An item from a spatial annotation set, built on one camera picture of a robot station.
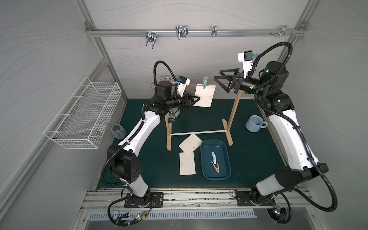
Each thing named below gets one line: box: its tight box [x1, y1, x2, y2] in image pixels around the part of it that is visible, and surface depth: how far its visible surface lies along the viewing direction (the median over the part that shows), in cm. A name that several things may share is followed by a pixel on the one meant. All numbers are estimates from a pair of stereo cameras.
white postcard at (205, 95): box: [193, 83, 217, 108], surface depth 74 cm
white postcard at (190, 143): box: [178, 133, 203, 153], surface depth 96 cm
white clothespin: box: [211, 151, 217, 165], surface depth 88 cm
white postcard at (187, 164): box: [179, 151, 196, 176], surface depth 88 cm
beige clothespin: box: [210, 161, 220, 174], surface depth 85 cm
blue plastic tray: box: [200, 139, 232, 181], surface depth 89 cm
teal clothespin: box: [202, 76, 208, 90], surface depth 69 cm
